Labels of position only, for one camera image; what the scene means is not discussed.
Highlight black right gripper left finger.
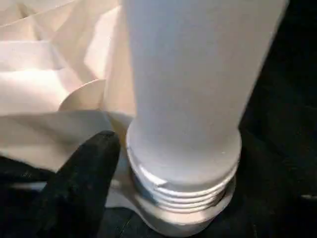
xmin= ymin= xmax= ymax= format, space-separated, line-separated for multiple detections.
xmin=24 ymin=130 xmax=121 ymax=238

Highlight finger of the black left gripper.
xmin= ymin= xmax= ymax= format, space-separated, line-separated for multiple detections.
xmin=0 ymin=155 xmax=58 ymax=192

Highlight black table mat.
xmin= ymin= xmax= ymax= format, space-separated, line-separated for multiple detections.
xmin=0 ymin=0 xmax=317 ymax=238

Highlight white plastic table leg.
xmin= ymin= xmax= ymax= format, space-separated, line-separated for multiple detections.
xmin=120 ymin=0 xmax=290 ymax=220

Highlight white plastic table top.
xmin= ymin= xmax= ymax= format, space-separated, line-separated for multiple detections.
xmin=0 ymin=0 xmax=239 ymax=236

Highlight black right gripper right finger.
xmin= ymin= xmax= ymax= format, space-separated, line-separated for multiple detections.
xmin=222 ymin=145 xmax=317 ymax=238

